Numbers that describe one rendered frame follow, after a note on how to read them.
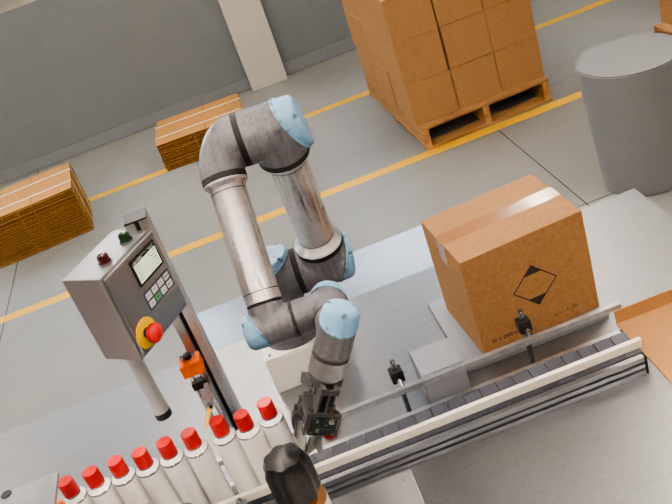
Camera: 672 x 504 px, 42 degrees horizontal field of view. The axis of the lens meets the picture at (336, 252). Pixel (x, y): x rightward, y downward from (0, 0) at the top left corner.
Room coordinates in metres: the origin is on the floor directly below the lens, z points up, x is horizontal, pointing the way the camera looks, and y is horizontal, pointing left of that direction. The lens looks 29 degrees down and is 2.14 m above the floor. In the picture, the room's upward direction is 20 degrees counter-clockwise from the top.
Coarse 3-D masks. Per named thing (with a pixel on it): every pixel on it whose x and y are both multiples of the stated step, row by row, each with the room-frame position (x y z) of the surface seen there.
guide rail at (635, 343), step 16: (608, 352) 1.39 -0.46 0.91; (624, 352) 1.39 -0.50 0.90; (560, 368) 1.39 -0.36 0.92; (576, 368) 1.39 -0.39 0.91; (528, 384) 1.38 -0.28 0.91; (544, 384) 1.38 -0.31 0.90; (480, 400) 1.39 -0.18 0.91; (496, 400) 1.38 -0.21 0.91; (448, 416) 1.38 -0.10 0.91; (464, 416) 1.38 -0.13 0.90; (400, 432) 1.38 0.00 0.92; (416, 432) 1.37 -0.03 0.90; (368, 448) 1.37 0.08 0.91; (320, 464) 1.37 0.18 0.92; (336, 464) 1.37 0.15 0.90; (240, 496) 1.36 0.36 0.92; (256, 496) 1.36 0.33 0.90
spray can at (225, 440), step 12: (216, 420) 1.40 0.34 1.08; (216, 432) 1.39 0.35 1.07; (228, 432) 1.40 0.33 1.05; (216, 444) 1.39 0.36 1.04; (228, 444) 1.38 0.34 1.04; (240, 444) 1.40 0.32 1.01; (228, 456) 1.38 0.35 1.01; (240, 456) 1.39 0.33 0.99; (228, 468) 1.39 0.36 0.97; (240, 468) 1.38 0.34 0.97; (252, 468) 1.40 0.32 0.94; (240, 480) 1.38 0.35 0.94; (252, 480) 1.39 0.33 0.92; (240, 492) 1.39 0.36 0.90
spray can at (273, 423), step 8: (264, 400) 1.41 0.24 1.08; (264, 408) 1.39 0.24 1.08; (272, 408) 1.40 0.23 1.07; (264, 416) 1.39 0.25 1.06; (272, 416) 1.39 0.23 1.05; (280, 416) 1.40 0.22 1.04; (264, 424) 1.39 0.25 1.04; (272, 424) 1.38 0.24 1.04; (280, 424) 1.39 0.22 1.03; (264, 432) 1.40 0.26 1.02; (272, 432) 1.38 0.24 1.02; (280, 432) 1.38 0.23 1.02; (288, 432) 1.40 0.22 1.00; (272, 440) 1.39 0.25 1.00; (280, 440) 1.38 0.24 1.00; (288, 440) 1.39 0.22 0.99
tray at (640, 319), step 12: (648, 300) 1.57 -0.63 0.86; (660, 300) 1.57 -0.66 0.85; (624, 312) 1.56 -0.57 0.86; (636, 312) 1.56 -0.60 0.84; (648, 312) 1.56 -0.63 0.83; (660, 312) 1.55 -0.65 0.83; (624, 324) 1.55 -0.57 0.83; (636, 324) 1.54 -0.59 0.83; (648, 324) 1.52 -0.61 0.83; (660, 324) 1.51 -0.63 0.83; (636, 336) 1.50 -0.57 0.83; (648, 336) 1.49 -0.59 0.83; (660, 336) 1.47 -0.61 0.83; (648, 348) 1.45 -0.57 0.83; (660, 348) 1.44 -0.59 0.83; (660, 360) 1.40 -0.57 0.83
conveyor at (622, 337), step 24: (624, 336) 1.46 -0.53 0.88; (552, 360) 1.47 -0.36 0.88; (576, 360) 1.44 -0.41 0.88; (504, 384) 1.45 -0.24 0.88; (552, 384) 1.40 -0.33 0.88; (432, 408) 1.45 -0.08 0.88; (456, 408) 1.43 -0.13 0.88; (384, 432) 1.43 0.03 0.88; (432, 432) 1.38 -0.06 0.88; (312, 456) 1.44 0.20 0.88
